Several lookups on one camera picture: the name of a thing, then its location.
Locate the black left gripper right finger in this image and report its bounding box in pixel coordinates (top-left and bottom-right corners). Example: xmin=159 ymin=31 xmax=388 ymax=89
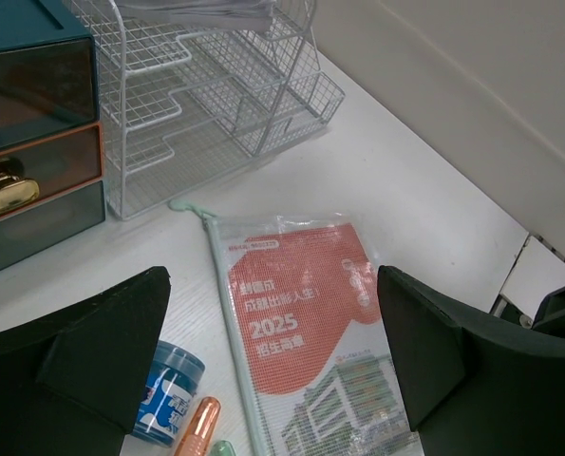
xmin=377 ymin=266 xmax=565 ymax=455

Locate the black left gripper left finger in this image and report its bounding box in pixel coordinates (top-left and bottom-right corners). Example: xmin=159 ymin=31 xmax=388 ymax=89
xmin=0 ymin=266 xmax=171 ymax=455

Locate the blue round plastic jar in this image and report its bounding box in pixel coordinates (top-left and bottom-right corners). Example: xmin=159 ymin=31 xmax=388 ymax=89
xmin=131 ymin=340 xmax=205 ymax=447

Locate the grey Canon setup guide booklet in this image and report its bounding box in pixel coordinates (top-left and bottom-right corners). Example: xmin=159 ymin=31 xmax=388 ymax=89
xmin=115 ymin=0 xmax=275 ymax=32

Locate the orange translucent capsule tube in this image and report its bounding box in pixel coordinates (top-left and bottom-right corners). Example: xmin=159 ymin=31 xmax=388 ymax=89
xmin=174 ymin=396 xmax=221 ymax=456

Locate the green translucent capsule tube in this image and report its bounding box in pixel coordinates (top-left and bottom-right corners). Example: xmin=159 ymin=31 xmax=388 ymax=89
xmin=209 ymin=440 xmax=236 ymax=456

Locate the teal drawer organizer box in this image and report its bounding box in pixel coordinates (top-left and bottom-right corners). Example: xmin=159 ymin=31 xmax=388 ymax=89
xmin=0 ymin=1 xmax=105 ymax=271

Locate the white wire mesh file rack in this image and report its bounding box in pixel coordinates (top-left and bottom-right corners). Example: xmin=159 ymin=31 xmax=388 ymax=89
xmin=67 ymin=1 xmax=345 ymax=220

